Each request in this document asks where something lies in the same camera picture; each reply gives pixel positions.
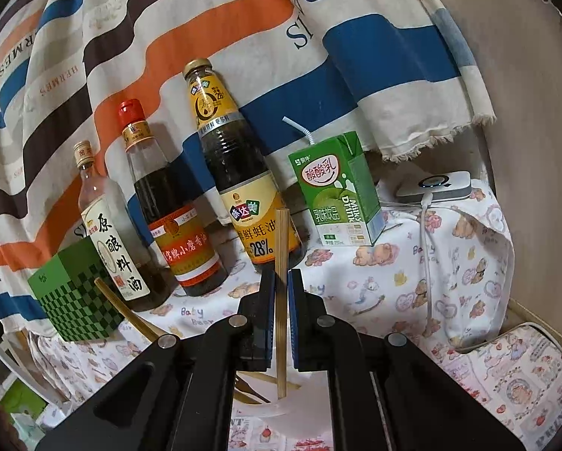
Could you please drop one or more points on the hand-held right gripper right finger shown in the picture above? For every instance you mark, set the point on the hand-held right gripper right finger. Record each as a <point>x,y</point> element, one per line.
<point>296,324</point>

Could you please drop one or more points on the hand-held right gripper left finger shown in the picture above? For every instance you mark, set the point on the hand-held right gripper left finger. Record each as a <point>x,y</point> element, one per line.
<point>267,319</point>

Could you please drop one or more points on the wooden fork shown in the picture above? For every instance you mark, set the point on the wooden fork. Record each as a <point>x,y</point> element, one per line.
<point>250,387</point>

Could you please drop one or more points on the translucent plastic cup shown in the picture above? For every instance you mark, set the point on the translucent plastic cup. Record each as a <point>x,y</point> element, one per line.
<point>304,399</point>

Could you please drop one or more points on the tan bamboo chopstick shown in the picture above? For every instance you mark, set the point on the tan bamboo chopstick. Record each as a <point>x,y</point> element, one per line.
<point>121,309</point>
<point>281,244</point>

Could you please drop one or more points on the white bear print cloth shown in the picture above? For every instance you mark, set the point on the white bear print cloth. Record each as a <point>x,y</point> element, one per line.
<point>379,291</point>

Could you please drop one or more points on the red cap sesame oil bottle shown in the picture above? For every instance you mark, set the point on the red cap sesame oil bottle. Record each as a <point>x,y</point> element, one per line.
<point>182,244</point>

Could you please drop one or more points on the green milk drink carton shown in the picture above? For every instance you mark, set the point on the green milk drink carton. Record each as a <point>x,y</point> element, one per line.
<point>328,197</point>

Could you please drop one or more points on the yellow label oyster sauce bottle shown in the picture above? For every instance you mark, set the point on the yellow label oyster sauce bottle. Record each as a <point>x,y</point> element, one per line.
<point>243,188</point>

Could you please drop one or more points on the clear cooking wine bottle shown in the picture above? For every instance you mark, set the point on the clear cooking wine bottle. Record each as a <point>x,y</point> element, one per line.
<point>116,253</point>

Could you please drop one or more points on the white drinking straw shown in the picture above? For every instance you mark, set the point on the white drinking straw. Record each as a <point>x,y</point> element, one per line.
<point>299,129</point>

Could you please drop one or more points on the green checkered box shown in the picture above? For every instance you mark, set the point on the green checkered box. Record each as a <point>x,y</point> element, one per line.
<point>74,300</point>

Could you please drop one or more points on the white power bank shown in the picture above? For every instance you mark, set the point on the white power bank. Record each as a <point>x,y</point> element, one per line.
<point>450,183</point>

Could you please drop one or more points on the bright green packet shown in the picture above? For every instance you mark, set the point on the bright green packet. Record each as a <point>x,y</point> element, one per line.
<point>20,399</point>

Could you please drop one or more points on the striped cloth backdrop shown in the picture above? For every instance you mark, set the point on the striped cloth backdrop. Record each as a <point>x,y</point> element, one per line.
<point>356,56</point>

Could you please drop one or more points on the white rod frame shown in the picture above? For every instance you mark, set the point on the white rod frame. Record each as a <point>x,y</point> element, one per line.
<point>22,371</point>

